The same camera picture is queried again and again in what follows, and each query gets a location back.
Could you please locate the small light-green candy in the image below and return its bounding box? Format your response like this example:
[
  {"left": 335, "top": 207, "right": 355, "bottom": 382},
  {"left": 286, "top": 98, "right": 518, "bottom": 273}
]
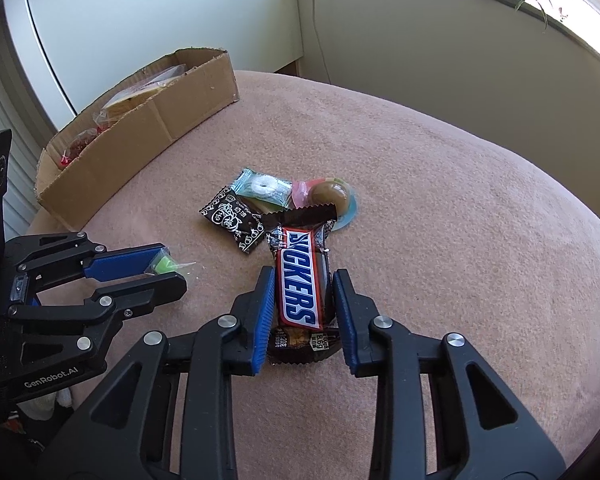
[{"left": 145, "top": 252, "right": 195, "bottom": 275}]

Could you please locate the brown cardboard box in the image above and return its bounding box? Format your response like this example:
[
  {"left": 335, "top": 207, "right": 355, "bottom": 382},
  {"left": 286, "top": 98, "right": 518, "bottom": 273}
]
[{"left": 34, "top": 48, "right": 239, "bottom": 231}]

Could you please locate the brown jelly cup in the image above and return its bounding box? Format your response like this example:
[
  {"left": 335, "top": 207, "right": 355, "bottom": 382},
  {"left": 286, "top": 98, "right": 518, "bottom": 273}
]
[{"left": 291, "top": 178, "right": 358, "bottom": 231}]

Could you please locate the packaged sliced bread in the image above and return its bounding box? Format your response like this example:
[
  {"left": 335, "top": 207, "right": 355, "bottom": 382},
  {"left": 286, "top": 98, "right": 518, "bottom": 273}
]
[{"left": 102, "top": 64, "right": 186, "bottom": 118}]

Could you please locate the white radiator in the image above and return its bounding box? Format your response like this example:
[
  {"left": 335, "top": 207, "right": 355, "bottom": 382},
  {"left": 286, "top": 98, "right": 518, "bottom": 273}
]
[{"left": 0, "top": 6, "right": 56, "bottom": 238}]

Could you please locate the red dates snack bag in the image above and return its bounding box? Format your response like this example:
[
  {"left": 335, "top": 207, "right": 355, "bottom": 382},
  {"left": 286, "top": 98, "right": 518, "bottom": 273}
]
[{"left": 59, "top": 128, "right": 99, "bottom": 168}]

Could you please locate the brown English Snickers bar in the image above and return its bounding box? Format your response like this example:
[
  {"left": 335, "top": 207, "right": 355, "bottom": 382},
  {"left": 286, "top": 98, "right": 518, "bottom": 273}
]
[{"left": 262, "top": 204, "right": 341, "bottom": 365}]

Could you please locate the black patterned candy packet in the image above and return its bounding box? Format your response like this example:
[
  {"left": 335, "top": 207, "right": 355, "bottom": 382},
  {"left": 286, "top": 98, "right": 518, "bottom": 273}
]
[{"left": 199, "top": 186, "right": 265, "bottom": 255}]

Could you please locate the white cable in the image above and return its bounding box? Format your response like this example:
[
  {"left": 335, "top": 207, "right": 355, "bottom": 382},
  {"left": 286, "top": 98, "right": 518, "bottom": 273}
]
[{"left": 302, "top": 0, "right": 336, "bottom": 84}]

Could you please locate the white cabinet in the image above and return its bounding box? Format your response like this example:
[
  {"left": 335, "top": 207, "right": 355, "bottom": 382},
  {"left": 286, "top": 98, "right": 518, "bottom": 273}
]
[{"left": 3, "top": 0, "right": 302, "bottom": 129}]

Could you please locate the pink table cloth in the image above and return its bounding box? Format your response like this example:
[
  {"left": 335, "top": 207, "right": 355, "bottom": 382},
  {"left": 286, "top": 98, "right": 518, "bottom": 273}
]
[{"left": 85, "top": 72, "right": 600, "bottom": 462}]

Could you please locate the teal mint candy packet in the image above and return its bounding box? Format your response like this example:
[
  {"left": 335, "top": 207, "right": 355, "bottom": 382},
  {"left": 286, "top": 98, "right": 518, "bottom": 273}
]
[{"left": 230, "top": 168, "right": 292, "bottom": 209}]

